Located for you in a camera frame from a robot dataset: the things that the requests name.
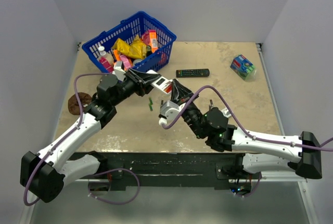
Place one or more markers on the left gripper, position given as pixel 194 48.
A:
pixel 142 81

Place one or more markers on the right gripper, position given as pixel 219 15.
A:
pixel 180 94

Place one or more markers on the orange battery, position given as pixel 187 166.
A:
pixel 168 88

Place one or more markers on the white red remote control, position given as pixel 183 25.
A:
pixel 161 82

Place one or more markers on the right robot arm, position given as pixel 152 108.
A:
pixel 301 152

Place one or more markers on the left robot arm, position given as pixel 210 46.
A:
pixel 46 172

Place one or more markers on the black TV remote control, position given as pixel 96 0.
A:
pixel 192 73

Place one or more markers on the white grey remote control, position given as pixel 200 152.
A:
pixel 227 113

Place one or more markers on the yellow snack bag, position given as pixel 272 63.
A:
pixel 135 50

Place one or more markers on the orange pink box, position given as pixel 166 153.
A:
pixel 150 39

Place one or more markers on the white cap bottle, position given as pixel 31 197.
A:
pixel 107 56

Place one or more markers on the blue plastic shopping basket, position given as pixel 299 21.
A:
pixel 128 28

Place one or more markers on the blue green sponge pack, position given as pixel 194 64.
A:
pixel 243 67

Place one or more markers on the brown crumpled cloth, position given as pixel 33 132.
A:
pixel 73 105

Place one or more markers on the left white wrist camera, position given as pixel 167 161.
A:
pixel 118 70

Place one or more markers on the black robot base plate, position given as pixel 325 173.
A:
pixel 186 170

